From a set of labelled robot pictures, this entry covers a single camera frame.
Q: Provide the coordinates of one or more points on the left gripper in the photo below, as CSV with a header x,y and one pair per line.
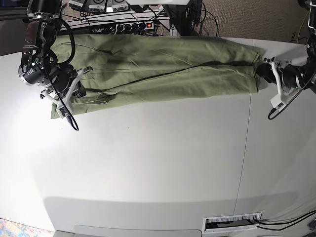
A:
x,y
290,76

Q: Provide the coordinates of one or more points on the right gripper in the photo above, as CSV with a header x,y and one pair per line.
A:
x,y
62,79

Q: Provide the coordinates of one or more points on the green T-shirt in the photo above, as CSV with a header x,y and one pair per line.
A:
x,y
131,69

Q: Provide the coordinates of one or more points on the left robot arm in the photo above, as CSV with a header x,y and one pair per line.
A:
x,y
303,76

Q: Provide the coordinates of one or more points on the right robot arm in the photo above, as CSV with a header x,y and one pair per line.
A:
x,y
39,64

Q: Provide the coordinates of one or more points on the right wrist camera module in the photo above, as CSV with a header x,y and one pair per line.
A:
x,y
62,110

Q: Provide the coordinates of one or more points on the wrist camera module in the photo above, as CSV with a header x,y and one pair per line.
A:
x,y
279,101
62,110

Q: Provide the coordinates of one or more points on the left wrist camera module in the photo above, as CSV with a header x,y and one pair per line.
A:
x,y
279,101

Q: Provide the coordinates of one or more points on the black power strip red switch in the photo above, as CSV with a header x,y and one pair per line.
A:
x,y
123,29

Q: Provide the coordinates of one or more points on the white overhead mount plate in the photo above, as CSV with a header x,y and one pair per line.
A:
x,y
158,2

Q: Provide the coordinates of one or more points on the table cable grommet slot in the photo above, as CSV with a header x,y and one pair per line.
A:
x,y
228,224

